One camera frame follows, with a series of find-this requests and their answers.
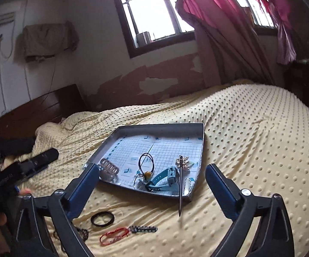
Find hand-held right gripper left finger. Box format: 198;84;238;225
15;163;100;257

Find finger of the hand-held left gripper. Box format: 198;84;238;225
19;159;49;179
33;148;59;167

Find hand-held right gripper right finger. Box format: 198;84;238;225
205;163;295;257

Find black hair tie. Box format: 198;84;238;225
91;211;116;228

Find silver hair clip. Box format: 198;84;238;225
183;177;195;194

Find black ornamented hair stick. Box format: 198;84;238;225
174;155;192;218

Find black bead bracelet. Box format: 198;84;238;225
52;226;89;253

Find red string bracelet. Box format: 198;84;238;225
99;227;130;247

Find light blue wrist watch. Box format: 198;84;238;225
145;166;178;192

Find black cord with yellow bead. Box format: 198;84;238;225
134;152;155;190

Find small metal carabiner chain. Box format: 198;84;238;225
128;224;158;234

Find grey tray with grid lining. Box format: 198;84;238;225
83;123;205;203

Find dark pillow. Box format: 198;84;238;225
0;136;37;157

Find dark wooden headboard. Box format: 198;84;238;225
0;84;87;134

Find yellow dotted blanket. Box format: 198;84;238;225
0;79;309;257

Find brown cloth cover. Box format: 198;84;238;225
22;21;80;63

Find dark wooden cabinet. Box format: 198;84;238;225
284;59;309;125

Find small box on windowsill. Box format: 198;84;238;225
136;31;152;46

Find large pink curtain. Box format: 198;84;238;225
160;0;275;89

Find tied pink curtain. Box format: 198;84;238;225
247;0;297;65

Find large barred window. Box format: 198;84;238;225
108;0;198;59

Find narrow barred window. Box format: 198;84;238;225
220;0;278;35

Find black wall cable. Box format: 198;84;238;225
40;57;57;105

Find white wall cable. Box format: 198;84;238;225
0;0;32;111

